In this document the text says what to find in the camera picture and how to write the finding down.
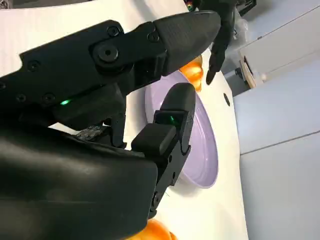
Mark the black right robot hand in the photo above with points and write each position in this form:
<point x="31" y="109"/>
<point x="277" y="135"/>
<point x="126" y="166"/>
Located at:
<point x="75" y="175"/>

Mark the lilac plate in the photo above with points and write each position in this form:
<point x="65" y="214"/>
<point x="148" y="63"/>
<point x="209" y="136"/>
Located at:
<point x="202" y="150"/>

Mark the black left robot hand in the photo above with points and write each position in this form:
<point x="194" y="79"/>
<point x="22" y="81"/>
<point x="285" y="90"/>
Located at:
<point x="225" y="25"/>

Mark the orange and white bread roll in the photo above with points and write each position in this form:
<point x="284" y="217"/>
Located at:
<point x="192" y="72"/>
<point x="157" y="231"/>

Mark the grey desk partition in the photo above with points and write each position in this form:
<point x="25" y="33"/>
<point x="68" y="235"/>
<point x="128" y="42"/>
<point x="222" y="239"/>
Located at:
<point x="280" y="175"/>

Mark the white cabinet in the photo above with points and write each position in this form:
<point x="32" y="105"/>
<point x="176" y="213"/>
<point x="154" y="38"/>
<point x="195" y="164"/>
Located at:
<point x="287" y="42"/>

